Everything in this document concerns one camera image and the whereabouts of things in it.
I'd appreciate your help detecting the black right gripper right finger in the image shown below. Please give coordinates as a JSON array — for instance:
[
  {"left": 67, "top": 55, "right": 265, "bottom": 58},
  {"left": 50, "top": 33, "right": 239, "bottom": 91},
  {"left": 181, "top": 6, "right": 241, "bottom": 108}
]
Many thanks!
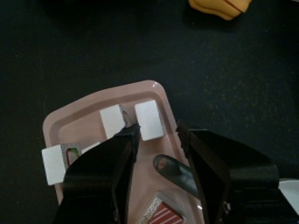
[{"left": 175, "top": 120, "right": 283, "bottom": 224}]

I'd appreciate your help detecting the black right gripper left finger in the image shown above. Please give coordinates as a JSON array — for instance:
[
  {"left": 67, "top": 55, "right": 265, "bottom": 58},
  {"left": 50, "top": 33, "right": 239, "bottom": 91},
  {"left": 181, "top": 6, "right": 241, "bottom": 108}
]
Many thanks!
[{"left": 51, "top": 122, "right": 142, "bottom": 224}]

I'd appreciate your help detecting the red striped sushi toy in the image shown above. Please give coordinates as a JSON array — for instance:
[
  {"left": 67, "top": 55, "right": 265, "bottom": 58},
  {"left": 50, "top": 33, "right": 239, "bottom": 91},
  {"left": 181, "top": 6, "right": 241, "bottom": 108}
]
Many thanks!
[{"left": 135, "top": 196, "right": 187, "bottom": 224}]

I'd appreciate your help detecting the glossy dark toy spoon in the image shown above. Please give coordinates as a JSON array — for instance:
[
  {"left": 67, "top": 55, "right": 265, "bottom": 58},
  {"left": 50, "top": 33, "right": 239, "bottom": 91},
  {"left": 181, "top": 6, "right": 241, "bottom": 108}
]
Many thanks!
[{"left": 152, "top": 153, "right": 202, "bottom": 200}]

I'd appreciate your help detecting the white plastic object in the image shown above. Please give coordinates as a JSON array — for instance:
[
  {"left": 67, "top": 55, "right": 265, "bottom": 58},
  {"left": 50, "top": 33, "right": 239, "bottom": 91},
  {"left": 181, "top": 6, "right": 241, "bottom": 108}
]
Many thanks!
[{"left": 278, "top": 178, "right": 299, "bottom": 217}]

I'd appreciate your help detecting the pink plastic tray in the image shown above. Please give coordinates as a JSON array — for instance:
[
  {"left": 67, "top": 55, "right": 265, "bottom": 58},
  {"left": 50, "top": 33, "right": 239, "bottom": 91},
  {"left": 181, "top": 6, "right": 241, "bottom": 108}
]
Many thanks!
[{"left": 42, "top": 80, "right": 209, "bottom": 224}]

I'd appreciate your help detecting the yellow toy bell pepper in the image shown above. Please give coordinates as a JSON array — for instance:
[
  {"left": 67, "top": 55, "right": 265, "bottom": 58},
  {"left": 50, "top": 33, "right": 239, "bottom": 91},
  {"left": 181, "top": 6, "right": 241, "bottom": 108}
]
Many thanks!
[{"left": 189, "top": 0, "right": 254, "bottom": 21}]

